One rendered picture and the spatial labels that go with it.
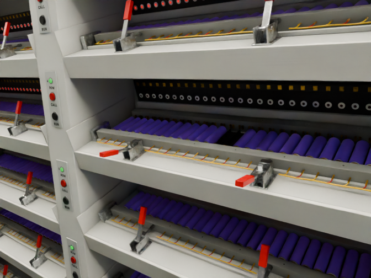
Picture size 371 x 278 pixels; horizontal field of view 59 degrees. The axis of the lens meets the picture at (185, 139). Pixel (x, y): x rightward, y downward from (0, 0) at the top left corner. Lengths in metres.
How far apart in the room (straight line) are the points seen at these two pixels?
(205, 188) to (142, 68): 0.23
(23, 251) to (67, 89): 0.65
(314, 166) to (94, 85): 0.50
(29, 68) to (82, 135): 0.21
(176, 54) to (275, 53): 0.16
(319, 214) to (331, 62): 0.19
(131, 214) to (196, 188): 0.27
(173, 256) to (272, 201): 0.28
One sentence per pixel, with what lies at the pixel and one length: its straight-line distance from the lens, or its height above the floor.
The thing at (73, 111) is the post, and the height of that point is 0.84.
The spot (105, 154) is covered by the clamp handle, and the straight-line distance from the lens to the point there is 0.60.
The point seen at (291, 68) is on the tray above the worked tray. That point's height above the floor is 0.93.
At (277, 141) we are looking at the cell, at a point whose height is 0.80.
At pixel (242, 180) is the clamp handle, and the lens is 0.44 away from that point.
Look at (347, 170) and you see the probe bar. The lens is 0.49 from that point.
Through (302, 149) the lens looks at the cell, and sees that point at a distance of 0.55.
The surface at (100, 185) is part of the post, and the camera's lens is 0.83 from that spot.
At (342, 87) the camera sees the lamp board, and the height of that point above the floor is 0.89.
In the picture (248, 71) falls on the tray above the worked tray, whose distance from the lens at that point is 0.47.
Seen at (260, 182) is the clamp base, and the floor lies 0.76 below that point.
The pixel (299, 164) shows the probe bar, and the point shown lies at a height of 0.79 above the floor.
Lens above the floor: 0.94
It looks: 14 degrees down
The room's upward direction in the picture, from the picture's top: 2 degrees counter-clockwise
